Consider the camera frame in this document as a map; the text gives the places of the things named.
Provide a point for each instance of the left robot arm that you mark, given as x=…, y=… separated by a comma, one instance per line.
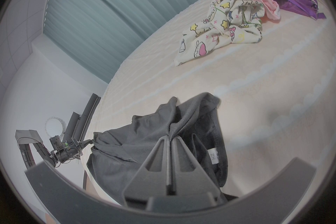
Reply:
x=27, y=136

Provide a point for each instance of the black T-shirt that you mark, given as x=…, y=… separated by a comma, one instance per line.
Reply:
x=147, y=144

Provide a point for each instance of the white printed garment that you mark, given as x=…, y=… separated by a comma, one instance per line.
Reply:
x=223, y=28

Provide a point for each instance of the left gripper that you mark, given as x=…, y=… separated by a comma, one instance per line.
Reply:
x=75, y=149

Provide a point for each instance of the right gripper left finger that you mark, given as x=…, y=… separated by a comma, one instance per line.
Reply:
x=141, y=186

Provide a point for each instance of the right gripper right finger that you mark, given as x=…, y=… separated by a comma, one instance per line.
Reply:
x=196, y=186

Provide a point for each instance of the bed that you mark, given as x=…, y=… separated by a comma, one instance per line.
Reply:
x=262, y=86

